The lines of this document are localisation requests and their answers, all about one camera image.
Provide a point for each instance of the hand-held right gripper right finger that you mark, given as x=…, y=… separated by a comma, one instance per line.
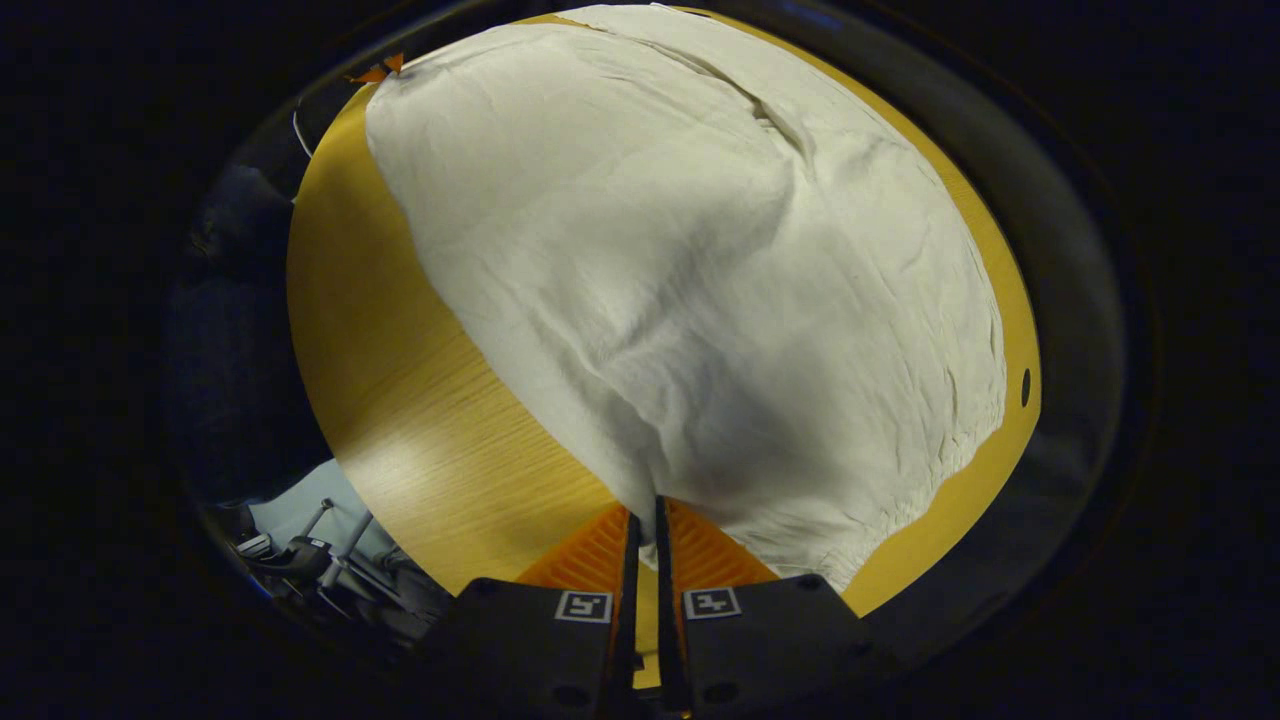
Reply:
x=664, y=600

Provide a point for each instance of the white jeans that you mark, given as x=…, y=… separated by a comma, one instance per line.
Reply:
x=680, y=280

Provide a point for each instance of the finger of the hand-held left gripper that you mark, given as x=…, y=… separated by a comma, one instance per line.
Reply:
x=368, y=75
x=395, y=63

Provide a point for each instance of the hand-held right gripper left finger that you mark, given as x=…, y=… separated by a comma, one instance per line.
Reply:
x=630, y=600

